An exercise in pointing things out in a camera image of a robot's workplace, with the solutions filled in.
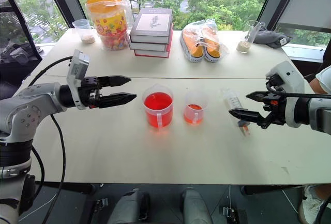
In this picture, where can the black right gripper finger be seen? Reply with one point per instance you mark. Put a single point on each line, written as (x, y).
(247, 115)
(258, 96)

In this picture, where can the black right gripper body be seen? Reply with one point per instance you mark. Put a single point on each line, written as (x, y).
(278, 110)

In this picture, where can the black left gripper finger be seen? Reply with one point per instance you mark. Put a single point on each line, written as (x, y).
(119, 98)
(115, 80)

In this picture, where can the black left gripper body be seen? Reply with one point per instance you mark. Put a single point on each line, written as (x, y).
(90, 89)

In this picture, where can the person's bare forearm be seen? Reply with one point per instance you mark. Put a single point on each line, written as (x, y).
(316, 85)

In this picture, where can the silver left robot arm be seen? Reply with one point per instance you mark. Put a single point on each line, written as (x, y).
(23, 110)

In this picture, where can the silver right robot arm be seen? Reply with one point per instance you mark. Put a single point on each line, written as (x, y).
(320, 118)

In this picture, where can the clear plastic syringe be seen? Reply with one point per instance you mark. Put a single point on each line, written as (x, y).
(232, 99)

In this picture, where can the large beaker red liquid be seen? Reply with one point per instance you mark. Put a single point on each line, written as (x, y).
(158, 110)

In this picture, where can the small beaker orange liquid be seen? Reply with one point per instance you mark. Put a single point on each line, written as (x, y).
(195, 112)

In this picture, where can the measuring cup with grains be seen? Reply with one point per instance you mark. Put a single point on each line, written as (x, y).
(86, 33)

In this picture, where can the tall glass with grains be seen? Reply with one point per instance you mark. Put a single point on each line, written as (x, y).
(245, 43)

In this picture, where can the colourful bucket with orange lid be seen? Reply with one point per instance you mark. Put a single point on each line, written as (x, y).
(111, 24)

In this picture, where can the person's white shirt sleeve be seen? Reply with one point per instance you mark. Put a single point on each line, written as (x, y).
(325, 79)

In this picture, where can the grey folded cloth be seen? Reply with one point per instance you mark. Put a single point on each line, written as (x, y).
(271, 37)

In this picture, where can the grey cover hardback book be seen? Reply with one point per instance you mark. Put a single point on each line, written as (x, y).
(152, 24)

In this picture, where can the yellow canvas shoe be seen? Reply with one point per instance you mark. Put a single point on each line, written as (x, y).
(194, 44)
(212, 46)

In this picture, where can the grey bag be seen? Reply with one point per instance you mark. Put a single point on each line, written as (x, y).
(15, 53)

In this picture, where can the bagged orange shoes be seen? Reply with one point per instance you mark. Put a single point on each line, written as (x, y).
(191, 28)

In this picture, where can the white sneaker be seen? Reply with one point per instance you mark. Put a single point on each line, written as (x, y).
(310, 203)

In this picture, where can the black clamp under table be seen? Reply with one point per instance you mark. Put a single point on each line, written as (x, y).
(232, 215)
(101, 204)

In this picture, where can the grey rounded shape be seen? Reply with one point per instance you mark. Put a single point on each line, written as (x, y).
(129, 208)
(196, 208)

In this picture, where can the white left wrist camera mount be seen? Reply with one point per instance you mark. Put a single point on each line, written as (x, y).
(76, 68)

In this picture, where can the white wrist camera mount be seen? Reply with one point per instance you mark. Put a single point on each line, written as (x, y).
(291, 79)
(76, 68)

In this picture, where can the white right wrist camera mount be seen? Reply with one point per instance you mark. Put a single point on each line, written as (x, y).
(291, 79)

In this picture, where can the black table frame bar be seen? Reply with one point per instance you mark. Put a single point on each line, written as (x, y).
(271, 190)

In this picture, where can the black metal frame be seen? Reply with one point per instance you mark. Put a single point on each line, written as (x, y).
(26, 19)

